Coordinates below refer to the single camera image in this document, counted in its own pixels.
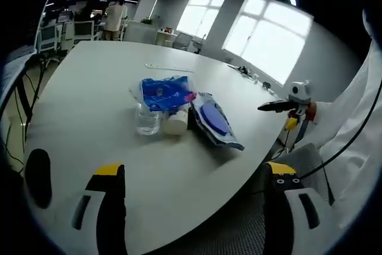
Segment white plastic bottle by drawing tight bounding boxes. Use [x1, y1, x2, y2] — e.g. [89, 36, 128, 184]
[162, 109, 189, 136]

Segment white low cabinet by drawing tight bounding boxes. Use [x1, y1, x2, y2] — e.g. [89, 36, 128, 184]
[122, 19, 159, 44]

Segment grey office chair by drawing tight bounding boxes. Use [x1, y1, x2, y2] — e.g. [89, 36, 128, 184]
[172, 32, 194, 52]

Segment window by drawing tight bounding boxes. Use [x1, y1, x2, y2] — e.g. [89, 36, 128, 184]
[175, 0, 229, 41]
[222, 0, 314, 86]

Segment clear packet with blue disc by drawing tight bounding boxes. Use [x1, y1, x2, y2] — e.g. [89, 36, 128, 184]
[188, 91, 245, 151]

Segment person's white coat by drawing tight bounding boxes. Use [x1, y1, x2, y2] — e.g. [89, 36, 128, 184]
[313, 8, 382, 232]

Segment black cable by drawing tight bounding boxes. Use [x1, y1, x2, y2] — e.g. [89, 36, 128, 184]
[298, 81, 382, 180]

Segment blue plastic tissue packet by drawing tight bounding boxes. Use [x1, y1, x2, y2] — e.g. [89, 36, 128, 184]
[128, 75, 198, 113]

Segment black floor cables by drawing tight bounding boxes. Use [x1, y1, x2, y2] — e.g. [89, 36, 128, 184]
[0, 53, 50, 175]

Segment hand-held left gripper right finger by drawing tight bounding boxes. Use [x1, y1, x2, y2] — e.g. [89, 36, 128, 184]
[262, 161, 332, 255]

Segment small clutter on table edge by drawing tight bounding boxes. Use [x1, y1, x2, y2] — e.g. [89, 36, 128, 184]
[228, 63, 281, 93]

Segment person's right hand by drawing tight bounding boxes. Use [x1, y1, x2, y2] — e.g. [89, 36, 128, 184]
[307, 102, 318, 123]

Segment black oval object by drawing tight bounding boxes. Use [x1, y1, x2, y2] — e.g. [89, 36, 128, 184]
[24, 148, 53, 210]

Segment white tabletop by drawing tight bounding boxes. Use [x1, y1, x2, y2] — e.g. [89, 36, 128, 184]
[25, 41, 295, 255]

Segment white office chair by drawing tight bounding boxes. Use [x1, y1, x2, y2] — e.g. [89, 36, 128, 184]
[72, 20, 98, 44]
[37, 24, 62, 54]

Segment grey fabric chair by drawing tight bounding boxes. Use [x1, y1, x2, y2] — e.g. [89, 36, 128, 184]
[175, 143, 337, 255]

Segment green potted plant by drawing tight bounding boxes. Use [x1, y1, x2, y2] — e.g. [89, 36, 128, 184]
[140, 16, 161, 26]

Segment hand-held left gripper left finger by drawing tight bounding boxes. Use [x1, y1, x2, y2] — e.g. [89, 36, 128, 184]
[55, 164, 128, 255]

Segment yellow plug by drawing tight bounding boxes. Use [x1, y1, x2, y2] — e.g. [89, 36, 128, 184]
[284, 117, 300, 132]

